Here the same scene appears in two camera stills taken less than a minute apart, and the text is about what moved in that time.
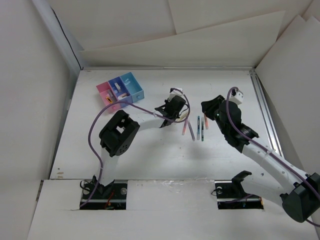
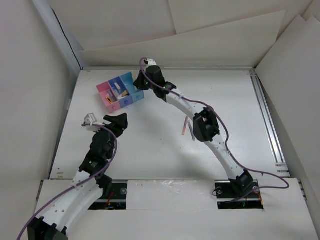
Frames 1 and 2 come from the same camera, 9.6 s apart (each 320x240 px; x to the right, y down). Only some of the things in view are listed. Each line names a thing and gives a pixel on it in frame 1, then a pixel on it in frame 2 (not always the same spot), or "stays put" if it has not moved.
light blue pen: x=110 y=93 stays put
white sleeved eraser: x=117 y=86 stays put
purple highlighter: x=191 y=131 stays put
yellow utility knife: x=109 y=100 stays put
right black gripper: x=208 y=106 → x=138 y=82
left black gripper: x=167 y=102 → x=117 y=124
